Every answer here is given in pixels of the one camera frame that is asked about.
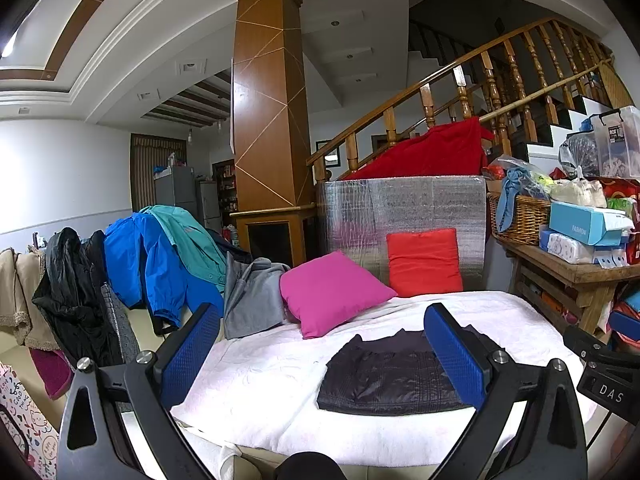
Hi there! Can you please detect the grey refrigerator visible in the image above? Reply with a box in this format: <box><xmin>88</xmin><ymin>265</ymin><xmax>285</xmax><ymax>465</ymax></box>
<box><xmin>153</xmin><ymin>166</ymin><xmax>198</xmax><ymax>217</ymax></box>

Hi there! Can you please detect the blue tissue box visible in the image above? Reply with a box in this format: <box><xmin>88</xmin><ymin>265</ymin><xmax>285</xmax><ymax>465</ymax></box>
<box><xmin>549</xmin><ymin>202</ymin><xmax>634</xmax><ymax>247</ymax></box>

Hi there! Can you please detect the blue cloth in basket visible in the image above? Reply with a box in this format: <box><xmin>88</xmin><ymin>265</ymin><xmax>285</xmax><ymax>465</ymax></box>
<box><xmin>496</xmin><ymin>167</ymin><xmax>552</xmax><ymax>233</ymax></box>

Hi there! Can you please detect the teal shirt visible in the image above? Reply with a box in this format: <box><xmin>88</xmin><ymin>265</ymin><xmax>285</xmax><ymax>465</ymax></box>
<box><xmin>141</xmin><ymin>205</ymin><xmax>227</xmax><ymax>294</ymax></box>

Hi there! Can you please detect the beige garment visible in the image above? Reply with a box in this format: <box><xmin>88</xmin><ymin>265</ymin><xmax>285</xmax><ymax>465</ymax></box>
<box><xmin>1</xmin><ymin>248</ymin><xmax>60</xmax><ymax>351</ymax></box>

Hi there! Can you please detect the clear plastic storage box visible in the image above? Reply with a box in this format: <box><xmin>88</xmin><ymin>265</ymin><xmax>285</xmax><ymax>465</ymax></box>
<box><xmin>578</xmin><ymin>105</ymin><xmax>639</xmax><ymax>179</ymax></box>

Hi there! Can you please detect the red pillow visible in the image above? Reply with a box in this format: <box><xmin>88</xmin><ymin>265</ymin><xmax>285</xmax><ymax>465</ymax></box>
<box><xmin>386</xmin><ymin>228</ymin><xmax>463</xmax><ymax>297</ymax></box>

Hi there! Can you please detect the black shiny jacket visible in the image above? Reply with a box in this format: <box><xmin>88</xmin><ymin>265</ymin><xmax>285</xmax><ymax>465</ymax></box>
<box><xmin>32</xmin><ymin>228</ymin><xmax>122</xmax><ymax>367</ymax></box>

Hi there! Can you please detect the silver foil insulation panel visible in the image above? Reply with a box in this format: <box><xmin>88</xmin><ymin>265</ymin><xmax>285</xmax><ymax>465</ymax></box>
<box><xmin>318</xmin><ymin>176</ymin><xmax>487</xmax><ymax>290</ymax></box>

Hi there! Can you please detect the white bed blanket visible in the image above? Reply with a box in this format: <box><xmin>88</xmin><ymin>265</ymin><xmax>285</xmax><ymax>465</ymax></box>
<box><xmin>171</xmin><ymin>292</ymin><xmax>584</xmax><ymax>467</ymax></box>

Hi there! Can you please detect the cartoon patterned bag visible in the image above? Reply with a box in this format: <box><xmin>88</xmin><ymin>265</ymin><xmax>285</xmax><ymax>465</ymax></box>
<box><xmin>1</xmin><ymin>364</ymin><xmax>58</xmax><ymax>479</ymax></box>

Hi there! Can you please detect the grey knitted garment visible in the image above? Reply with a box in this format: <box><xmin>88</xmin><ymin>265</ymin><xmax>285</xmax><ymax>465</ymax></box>
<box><xmin>101</xmin><ymin>283</ymin><xmax>140</xmax><ymax>363</ymax></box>

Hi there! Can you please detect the red cloth on panel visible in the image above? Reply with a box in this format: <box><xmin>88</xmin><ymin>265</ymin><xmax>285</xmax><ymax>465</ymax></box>
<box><xmin>345</xmin><ymin>117</ymin><xmax>494</xmax><ymax>180</ymax></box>

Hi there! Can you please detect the black quilted jacket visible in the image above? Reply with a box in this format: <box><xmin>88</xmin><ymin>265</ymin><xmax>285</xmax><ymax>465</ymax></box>
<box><xmin>317</xmin><ymin>315</ymin><xmax>498</xmax><ymax>416</ymax></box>

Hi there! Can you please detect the wooden stair railing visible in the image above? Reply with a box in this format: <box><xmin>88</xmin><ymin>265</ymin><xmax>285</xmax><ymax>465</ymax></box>
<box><xmin>306</xmin><ymin>18</ymin><xmax>634</xmax><ymax>182</ymax></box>

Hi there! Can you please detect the blue jacket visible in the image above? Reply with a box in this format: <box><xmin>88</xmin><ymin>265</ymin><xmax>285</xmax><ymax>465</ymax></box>
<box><xmin>104</xmin><ymin>211</ymin><xmax>224</xmax><ymax>336</ymax></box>

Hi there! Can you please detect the white tissue pack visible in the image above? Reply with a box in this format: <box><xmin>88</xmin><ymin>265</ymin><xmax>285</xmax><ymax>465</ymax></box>
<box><xmin>539</xmin><ymin>224</ymin><xmax>629</xmax><ymax>269</ymax></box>

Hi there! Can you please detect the wooden pillar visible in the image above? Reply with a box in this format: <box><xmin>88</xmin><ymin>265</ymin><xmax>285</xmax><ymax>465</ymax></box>
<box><xmin>231</xmin><ymin>0</ymin><xmax>316</xmax><ymax>266</ymax></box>

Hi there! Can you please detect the wicker basket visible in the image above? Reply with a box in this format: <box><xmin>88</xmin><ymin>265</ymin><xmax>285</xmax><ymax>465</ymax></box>
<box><xmin>487</xmin><ymin>193</ymin><xmax>551</xmax><ymax>246</ymax></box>

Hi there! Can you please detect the pink pillow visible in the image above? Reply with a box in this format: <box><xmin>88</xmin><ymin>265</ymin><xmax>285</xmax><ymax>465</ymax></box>
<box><xmin>280</xmin><ymin>252</ymin><xmax>397</xmax><ymax>339</ymax></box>

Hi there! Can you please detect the magenta cloth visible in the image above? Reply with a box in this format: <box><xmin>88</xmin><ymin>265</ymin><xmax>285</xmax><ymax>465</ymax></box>
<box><xmin>29</xmin><ymin>349</ymin><xmax>73</xmax><ymax>400</ymax></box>

